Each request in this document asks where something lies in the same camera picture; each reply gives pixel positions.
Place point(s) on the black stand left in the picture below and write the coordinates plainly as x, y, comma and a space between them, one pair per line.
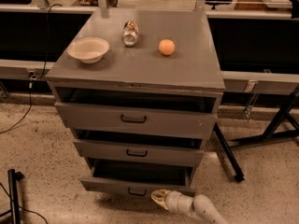
12, 208

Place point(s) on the silver can lying down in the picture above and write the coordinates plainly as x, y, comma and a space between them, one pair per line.
130, 34

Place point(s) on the grey drawer cabinet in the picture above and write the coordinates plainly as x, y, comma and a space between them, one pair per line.
141, 76

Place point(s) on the grey middle drawer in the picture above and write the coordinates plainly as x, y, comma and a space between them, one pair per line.
117, 151

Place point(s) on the orange fruit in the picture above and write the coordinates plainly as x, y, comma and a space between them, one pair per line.
166, 47

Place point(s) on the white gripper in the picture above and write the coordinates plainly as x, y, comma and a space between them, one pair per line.
173, 201

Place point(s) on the grey drawer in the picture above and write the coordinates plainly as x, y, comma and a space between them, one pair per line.
137, 178
121, 119
117, 151

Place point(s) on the black stand frame right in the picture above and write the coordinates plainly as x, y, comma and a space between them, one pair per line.
269, 135

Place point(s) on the grey top drawer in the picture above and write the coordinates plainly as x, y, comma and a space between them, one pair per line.
121, 119

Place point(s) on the grey bottom drawer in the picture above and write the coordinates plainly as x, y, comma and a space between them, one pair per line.
137, 178

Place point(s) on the white bowl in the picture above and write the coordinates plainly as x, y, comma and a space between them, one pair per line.
88, 49

